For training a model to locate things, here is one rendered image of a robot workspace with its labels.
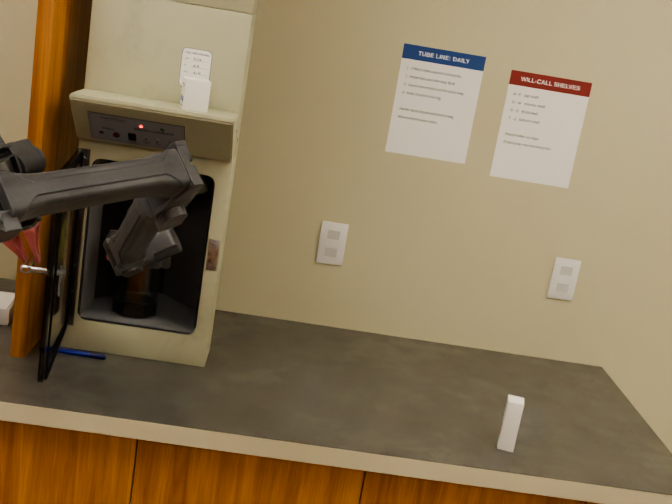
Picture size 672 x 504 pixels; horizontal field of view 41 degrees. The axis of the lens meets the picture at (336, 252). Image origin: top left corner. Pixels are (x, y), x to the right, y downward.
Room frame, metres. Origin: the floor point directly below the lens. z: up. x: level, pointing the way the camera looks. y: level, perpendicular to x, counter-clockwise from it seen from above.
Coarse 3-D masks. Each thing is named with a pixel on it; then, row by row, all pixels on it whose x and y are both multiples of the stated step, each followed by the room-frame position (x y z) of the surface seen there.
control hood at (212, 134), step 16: (80, 96) 1.75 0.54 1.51; (96, 96) 1.76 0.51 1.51; (112, 96) 1.80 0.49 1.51; (128, 96) 1.84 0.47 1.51; (80, 112) 1.77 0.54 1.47; (112, 112) 1.77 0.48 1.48; (128, 112) 1.76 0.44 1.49; (144, 112) 1.76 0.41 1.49; (160, 112) 1.76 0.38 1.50; (176, 112) 1.76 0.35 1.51; (192, 112) 1.76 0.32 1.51; (208, 112) 1.81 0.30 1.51; (224, 112) 1.85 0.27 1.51; (80, 128) 1.81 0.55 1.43; (192, 128) 1.78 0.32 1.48; (208, 128) 1.78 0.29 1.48; (224, 128) 1.78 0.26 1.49; (128, 144) 1.84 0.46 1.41; (192, 144) 1.82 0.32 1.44; (208, 144) 1.82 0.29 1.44; (224, 144) 1.81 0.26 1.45; (224, 160) 1.86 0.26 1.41
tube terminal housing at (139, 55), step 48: (96, 0) 1.86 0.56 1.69; (144, 0) 1.87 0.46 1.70; (96, 48) 1.86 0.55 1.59; (144, 48) 1.87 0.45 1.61; (240, 48) 1.88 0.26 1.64; (144, 96) 1.87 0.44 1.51; (240, 96) 1.88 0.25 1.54; (96, 144) 1.86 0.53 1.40; (96, 336) 1.86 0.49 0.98; (144, 336) 1.87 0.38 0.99; (192, 336) 1.88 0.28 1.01
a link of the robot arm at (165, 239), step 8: (112, 232) 1.71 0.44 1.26; (160, 232) 1.76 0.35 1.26; (168, 232) 1.76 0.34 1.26; (152, 240) 1.75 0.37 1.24; (160, 240) 1.76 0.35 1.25; (168, 240) 1.76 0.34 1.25; (176, 240) 1.79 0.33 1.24; (152, 248) 1.75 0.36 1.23; (160, 248) 1.75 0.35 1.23; (168, 248) 1.76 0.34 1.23; (176, 248) 1.77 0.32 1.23; (152, 256) 1.74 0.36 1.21; (160, 256) 1.77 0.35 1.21; (168, 256) 1.78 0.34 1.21; (128, 272) 1.69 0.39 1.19; (136, 272) 1.72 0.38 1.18
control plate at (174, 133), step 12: (96, 120) 1.79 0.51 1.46; (108, 120) 1.78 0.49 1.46; (120, 120) 1.78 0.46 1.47; (132, 120) 1.78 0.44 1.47; (144, 120) 1.78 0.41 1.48; (96, 132) 1.81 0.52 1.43; (108, 132) 1.81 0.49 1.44; (120, 132) 1.81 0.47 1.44; (132, 132) 1.81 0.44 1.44; (144, 132) 1.80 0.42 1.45; (156, 132) 1.80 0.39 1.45; (168, 132) 1.80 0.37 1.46; (180, 132) 1.79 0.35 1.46; (144, 144) 1.83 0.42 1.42; (156, 144) 1.83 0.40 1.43; (168, 144) 1.83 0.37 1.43
